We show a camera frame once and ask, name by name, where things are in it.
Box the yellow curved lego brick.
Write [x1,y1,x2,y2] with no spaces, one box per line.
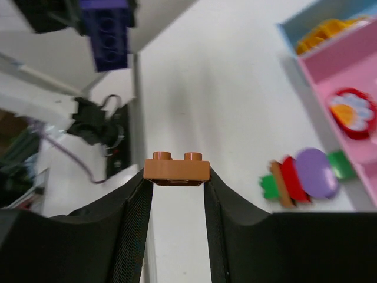
[295,16,371,55]

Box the dark purple lego brick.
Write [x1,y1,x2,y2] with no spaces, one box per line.
[80,0,130,72]

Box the red flower lego brick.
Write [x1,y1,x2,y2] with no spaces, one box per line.
[326,88,376,140]

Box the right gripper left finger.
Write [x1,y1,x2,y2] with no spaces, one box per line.
[1,172,153,282]

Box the brown lego brick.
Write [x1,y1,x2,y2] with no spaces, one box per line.
[143,152,210,186]

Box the left light blue bin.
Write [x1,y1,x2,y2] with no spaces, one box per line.
[278,0,376,57]

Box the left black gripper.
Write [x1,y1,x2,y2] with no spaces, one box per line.
[14,1,138,35]

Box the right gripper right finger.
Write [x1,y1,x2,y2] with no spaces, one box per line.
[204,171,376,282]

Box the large pink bin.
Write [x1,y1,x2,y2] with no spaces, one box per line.
[297,19,376,204]

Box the purple green red lego stack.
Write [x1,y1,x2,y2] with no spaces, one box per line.
[259,147,356,208]

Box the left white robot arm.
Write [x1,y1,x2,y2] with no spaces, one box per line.
[1,1,138,130]

